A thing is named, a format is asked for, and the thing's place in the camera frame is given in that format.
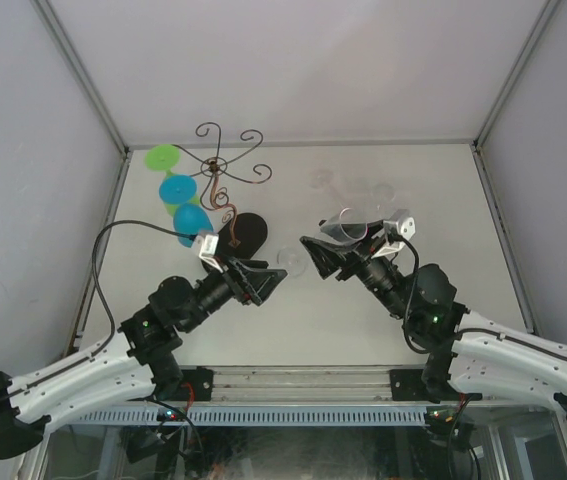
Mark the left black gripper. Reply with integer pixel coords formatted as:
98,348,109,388
180,249,286,333

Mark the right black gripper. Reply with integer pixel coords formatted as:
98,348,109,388
301,221,411,322

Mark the clear champagne flute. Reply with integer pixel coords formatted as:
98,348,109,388
276,205,368,279

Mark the copper wire wine glass rack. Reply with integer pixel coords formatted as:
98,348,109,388
177,121,273,259

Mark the blue plastic wine glass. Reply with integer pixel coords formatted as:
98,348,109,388
159,174,213,237

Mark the green plastic wine glass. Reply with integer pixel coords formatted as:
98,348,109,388
144,144,199,217

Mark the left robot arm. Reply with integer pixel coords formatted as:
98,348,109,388
0,258,287,460

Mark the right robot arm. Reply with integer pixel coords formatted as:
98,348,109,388
300,210,567,421

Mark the lying clear flute right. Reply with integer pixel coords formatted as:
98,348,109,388
363,183,395,220

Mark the lying clear flute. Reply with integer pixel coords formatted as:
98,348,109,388
310,168,357,211
363,183,395,220

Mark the lying clear flute left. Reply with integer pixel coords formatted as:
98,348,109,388
310,168,357,211

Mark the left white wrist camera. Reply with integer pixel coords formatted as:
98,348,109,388
192,231,223,272

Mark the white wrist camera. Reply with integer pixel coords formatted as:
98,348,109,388
192,231,223,272
372,209,416,259

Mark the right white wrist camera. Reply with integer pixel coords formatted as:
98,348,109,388
372,209,416,259

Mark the aluminium front rail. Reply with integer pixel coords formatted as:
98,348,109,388
189,365,436,406

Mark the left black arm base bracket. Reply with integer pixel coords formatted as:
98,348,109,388
175,367,214,402

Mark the left black camera cable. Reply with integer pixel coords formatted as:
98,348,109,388
0,219,199,431

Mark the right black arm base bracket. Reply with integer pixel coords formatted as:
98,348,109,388
389,368,429,402

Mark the grey slotted cable duct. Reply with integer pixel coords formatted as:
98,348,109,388
71,404,428,427

